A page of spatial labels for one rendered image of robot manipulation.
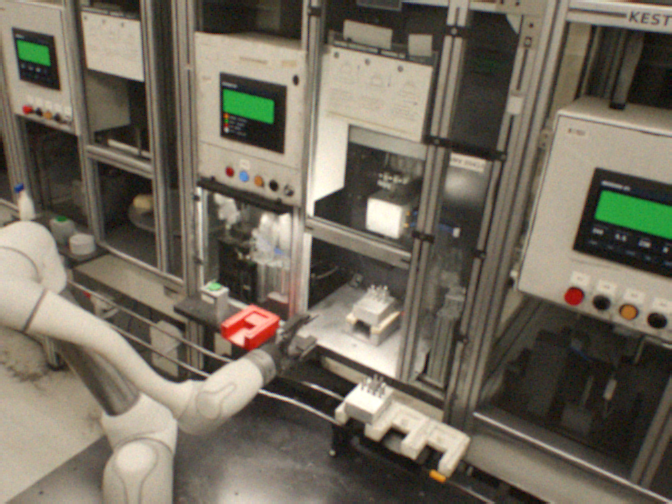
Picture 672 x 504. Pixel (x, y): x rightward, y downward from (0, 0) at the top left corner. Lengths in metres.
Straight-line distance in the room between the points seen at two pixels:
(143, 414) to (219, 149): 0.85
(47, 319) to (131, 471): 0.43
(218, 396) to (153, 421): 0.34
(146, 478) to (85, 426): 1.59
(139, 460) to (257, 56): 1.13
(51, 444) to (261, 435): 1.34
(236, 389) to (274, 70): 0.90
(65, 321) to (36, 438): 1.81
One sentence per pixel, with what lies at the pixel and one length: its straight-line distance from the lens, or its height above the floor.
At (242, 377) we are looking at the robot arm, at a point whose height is 1.17.
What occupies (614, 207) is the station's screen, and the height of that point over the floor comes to 1.63.
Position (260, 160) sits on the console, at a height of 1.49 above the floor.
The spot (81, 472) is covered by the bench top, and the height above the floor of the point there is 0.68.
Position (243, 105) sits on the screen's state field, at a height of 1.65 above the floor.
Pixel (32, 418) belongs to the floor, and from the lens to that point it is 3.27.
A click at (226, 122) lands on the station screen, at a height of 1.59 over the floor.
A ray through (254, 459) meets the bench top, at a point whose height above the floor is 0.68.
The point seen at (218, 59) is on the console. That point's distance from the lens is 1.92.
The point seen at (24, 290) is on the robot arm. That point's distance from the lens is 1.37.
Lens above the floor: 2.07
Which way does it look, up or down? 27 degrees down
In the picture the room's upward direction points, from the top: 5 degrees clockwise
